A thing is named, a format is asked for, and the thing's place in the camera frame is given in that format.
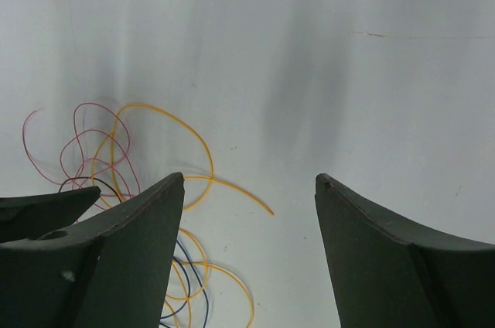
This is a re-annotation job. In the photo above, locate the blue thin wire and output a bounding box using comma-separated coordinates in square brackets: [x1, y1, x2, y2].
[158, 238, 210, 328]

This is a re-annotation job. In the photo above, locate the brown thin wire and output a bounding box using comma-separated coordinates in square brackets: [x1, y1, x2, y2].
[57, 176, 119, 196]

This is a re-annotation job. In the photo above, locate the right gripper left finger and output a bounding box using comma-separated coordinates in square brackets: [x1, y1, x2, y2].
[1, 173, 185, 327]

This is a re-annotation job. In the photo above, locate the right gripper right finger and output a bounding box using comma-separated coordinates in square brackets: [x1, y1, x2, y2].
[315, 173, 494, 327]

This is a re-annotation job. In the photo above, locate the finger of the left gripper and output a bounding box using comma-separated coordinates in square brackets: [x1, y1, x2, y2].
[1, 186, 101, 243]

